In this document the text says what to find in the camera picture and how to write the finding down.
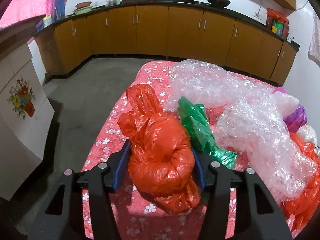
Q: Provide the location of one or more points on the white cabinet with flower sticker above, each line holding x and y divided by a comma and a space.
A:
26, 115

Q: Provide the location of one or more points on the white clear plastic bag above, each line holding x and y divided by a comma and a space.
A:
307, 134

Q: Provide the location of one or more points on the purple pink plastic bag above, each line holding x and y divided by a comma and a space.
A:
293, 113

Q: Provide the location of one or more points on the stacked basins on counter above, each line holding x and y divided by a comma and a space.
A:
83, 8

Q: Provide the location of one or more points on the orange-red plastic bag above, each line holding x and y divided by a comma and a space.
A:
161, 162

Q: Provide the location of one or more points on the pink floral hanging sheet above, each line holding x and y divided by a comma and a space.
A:
314, 48

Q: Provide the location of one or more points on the brown lower kitchen cabinets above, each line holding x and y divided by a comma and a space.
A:
168, 29

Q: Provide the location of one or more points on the clear bubble wrap sheet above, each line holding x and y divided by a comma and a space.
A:
252, 121

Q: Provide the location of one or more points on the large orange plastic bag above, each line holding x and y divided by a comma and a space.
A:
303, 207

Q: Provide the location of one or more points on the pink hanging cloth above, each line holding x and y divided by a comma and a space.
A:
19, 10

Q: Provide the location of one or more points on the green plastic bag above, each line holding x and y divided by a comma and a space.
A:
194, 120

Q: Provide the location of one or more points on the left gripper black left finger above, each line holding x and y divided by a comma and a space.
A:
61, 214

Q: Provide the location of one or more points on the red bag with groceries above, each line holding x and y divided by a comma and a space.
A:
277, 22

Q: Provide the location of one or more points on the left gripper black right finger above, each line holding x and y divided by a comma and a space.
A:
258, 216

